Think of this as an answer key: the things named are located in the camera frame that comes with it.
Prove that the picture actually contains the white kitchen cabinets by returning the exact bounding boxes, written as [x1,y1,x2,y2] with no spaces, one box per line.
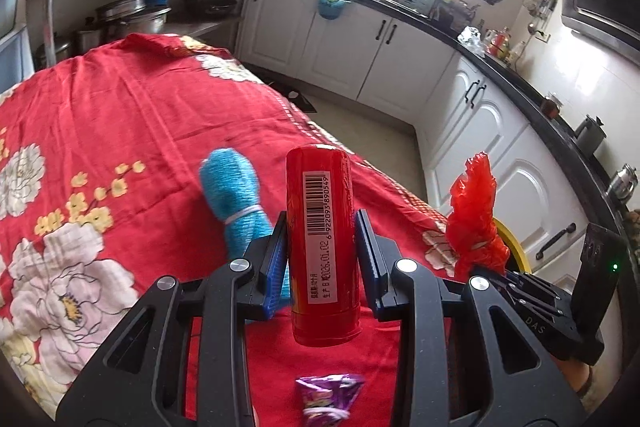
[235,0,632,308]

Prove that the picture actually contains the black wok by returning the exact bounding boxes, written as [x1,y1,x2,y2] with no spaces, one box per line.
[182,0,239,18]

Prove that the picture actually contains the grey plastic storage box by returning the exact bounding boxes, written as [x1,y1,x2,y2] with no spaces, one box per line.
[0,0,42,84]

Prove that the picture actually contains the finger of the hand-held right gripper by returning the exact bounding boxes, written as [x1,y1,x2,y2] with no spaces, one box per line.
[501,270,572,314]

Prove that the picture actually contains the blue hanging basket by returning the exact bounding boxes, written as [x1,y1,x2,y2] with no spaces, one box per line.
[316,0,349,21]

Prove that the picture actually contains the steel basin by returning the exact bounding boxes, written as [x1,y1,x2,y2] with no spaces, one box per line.
[94,0,172,36]

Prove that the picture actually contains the dark grey kettle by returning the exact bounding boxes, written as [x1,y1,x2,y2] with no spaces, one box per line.
[574,114,609,154]

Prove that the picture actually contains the group of condiment bottles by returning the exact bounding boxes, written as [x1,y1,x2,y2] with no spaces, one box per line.
[482,27,527,64]

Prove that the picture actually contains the yellow trash bin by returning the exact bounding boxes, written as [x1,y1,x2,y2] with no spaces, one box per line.
[492,217,526,280]

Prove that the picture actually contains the shiny steel kettle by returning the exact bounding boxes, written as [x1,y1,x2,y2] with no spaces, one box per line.
[607,163,640,204]

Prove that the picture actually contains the black kitchen countertop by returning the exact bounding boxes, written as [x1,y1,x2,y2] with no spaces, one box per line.
[254,0,640,258]

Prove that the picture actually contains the purple candy wrapper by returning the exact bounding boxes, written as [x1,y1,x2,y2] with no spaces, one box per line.
[294,373,366,423]

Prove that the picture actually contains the red plastic wrapper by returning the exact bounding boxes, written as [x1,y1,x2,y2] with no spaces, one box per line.
[445,152,512,280]

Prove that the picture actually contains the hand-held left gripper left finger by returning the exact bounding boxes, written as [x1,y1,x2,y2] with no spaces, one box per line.
[56,211,289,427]

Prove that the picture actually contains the red cylindrical can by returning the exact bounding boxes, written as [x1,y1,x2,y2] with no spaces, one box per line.
[285,146,363,348]

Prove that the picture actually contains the person's right forearm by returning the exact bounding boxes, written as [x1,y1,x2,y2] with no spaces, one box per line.
[560,357,597,397]

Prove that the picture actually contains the red floral tablecloth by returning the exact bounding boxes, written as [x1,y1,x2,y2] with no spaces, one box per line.
[0,33,501,427]

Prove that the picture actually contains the clear plastic bag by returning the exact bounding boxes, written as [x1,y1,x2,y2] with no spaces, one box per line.
[457,25,489,54]

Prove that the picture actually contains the wall utensil rack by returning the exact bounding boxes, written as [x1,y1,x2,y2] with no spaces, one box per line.
[524,0,559,28]

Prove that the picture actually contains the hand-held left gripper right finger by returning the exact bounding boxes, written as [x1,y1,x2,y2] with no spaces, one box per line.
[354,209,586,427]

